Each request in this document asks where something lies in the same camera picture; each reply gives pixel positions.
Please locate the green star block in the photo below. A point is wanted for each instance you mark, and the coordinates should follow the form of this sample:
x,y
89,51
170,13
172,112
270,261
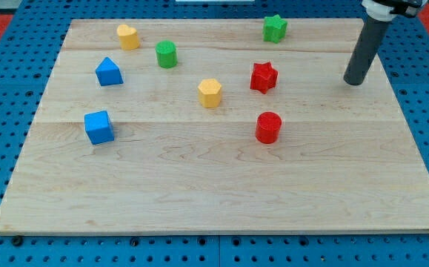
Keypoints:
x,y
274,28

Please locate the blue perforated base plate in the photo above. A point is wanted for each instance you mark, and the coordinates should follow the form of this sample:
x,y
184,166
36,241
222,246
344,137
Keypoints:
x,y
28,51

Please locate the blue cube block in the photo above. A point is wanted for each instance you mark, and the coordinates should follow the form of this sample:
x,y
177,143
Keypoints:
x,y
98,127

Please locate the red star block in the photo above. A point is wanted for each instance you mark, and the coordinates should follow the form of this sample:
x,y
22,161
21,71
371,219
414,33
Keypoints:
x,y
263,77

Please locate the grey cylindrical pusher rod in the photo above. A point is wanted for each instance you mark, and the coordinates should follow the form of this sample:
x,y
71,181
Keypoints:
x,y
368,43

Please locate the yellow hexagon block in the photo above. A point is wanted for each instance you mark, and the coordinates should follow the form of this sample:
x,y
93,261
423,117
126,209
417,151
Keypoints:
x,y
210,93

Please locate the red cylinder block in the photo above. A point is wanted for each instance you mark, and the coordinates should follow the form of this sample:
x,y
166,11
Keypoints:
x,y
268,126

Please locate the wooden board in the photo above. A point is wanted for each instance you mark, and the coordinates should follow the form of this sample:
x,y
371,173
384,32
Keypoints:
x,y
345,161

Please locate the blue triangle block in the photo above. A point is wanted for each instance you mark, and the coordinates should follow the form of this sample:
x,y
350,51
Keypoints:
x,y
108,73

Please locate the green cylinder block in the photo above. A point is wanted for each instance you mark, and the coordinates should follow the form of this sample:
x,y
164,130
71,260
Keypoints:
x,y
166,54

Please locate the yellow heart block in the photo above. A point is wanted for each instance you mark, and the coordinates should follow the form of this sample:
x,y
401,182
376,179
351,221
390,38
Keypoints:
x,y
128,37

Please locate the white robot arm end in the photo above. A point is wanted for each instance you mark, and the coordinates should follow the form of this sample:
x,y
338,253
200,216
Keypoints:
x,y
388,10

